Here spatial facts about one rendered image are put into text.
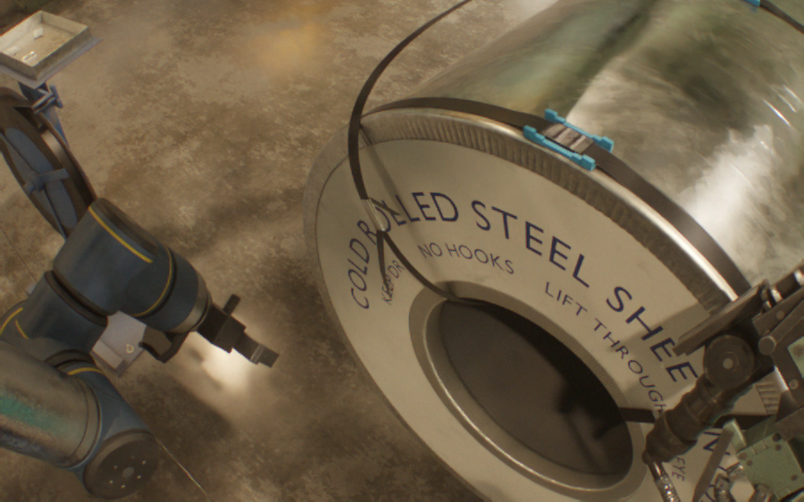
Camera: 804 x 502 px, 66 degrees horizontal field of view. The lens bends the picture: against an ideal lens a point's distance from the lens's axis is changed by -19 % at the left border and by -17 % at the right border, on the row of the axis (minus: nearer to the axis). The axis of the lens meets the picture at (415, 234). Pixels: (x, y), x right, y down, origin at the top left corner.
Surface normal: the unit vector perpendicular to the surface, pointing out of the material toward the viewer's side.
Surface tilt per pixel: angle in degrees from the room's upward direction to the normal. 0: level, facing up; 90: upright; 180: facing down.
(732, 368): 58
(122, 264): 75
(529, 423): 5
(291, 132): 0
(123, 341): 0
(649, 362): 90
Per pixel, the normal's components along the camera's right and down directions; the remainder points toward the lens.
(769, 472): -0.54, 0.14
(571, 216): -0.67, 0.55
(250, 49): -0.02, -0.68
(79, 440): 0.83, 0.36
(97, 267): 0.33, 0.09
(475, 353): 0.58, 0.00
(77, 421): 0.96, -0.04
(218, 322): -0.30, -0.39
